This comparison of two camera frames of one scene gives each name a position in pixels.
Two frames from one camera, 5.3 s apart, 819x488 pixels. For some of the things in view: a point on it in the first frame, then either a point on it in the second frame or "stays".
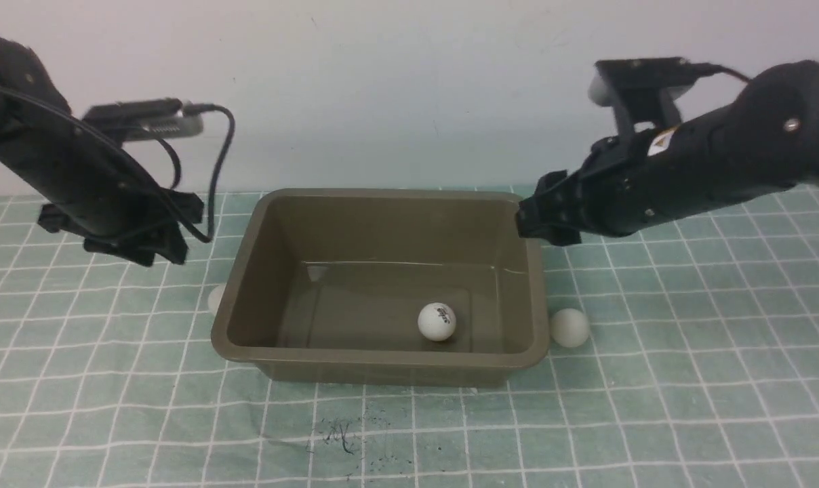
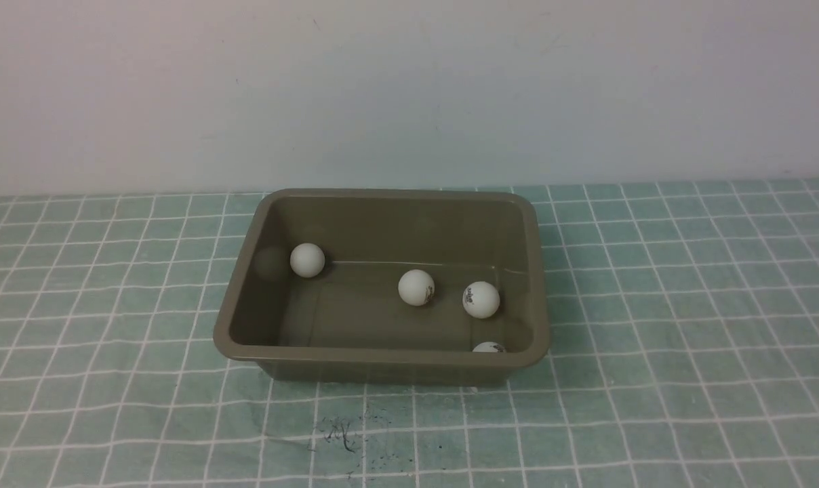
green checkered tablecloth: (707, 354) stays
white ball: (436, 321) -> (489, 347)
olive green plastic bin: (386, 287) stays
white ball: (569, 327) -> (481, 299)
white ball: (215, 297) -> (416, 287)
